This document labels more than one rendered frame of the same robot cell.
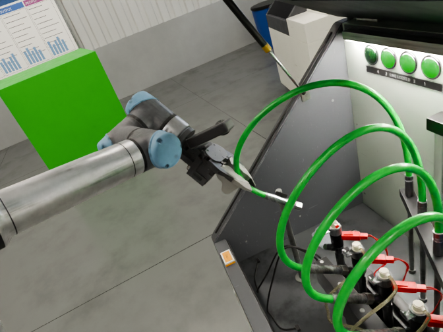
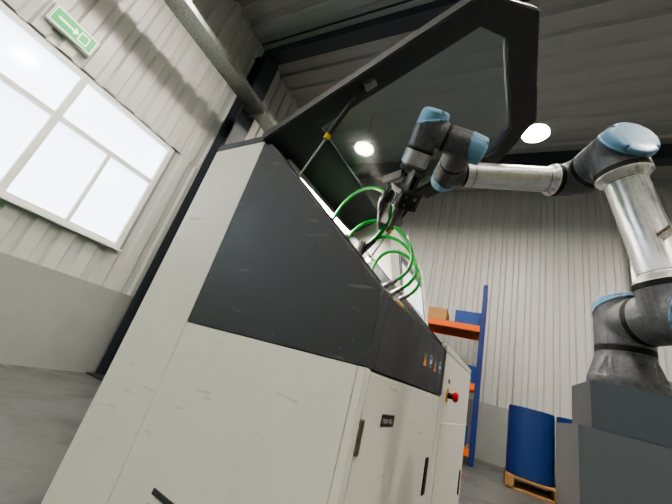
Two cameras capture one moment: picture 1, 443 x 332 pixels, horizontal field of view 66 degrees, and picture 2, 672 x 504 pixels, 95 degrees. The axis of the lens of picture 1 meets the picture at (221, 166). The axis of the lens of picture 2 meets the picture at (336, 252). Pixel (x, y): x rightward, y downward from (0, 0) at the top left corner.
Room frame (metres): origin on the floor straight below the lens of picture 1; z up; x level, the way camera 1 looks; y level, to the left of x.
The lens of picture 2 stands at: (1.41, 0.44, 0.76)
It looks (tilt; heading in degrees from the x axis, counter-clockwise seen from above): 21 degrees up; 222
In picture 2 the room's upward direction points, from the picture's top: 16 degrees clockwise
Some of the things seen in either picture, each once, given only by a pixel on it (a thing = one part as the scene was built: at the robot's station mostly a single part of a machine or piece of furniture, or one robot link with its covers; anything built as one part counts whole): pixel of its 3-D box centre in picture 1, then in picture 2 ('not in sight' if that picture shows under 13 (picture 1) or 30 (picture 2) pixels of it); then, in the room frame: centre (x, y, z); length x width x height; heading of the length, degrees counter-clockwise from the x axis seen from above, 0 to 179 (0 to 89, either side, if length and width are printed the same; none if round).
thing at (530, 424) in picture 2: not in sight; (555, 456); (-4.57, 0.02, 0.51); 1.20 x 0.85 x 1.02; 101
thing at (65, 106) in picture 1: (76, 121); not in sight; (3.90, 1.38, 0.65); 0.95 x 0.86 x 1.30; 111
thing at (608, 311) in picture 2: not in sight; (624, 323); (0.37, 0.51, 1.07); 0.13 x 0.12 x 0.14; 38
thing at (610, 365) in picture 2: not in sight; (625, 370); (0.37, 0.51, 0.95); 0.15 x 0.15 x 0.10
